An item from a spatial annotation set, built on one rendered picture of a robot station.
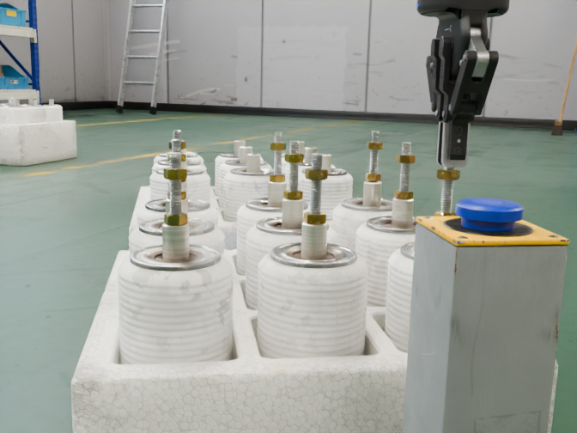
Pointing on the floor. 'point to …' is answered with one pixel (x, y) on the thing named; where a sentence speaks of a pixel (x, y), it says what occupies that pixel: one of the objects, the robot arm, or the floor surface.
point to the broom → (564, 98)
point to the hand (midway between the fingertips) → (452, 143)
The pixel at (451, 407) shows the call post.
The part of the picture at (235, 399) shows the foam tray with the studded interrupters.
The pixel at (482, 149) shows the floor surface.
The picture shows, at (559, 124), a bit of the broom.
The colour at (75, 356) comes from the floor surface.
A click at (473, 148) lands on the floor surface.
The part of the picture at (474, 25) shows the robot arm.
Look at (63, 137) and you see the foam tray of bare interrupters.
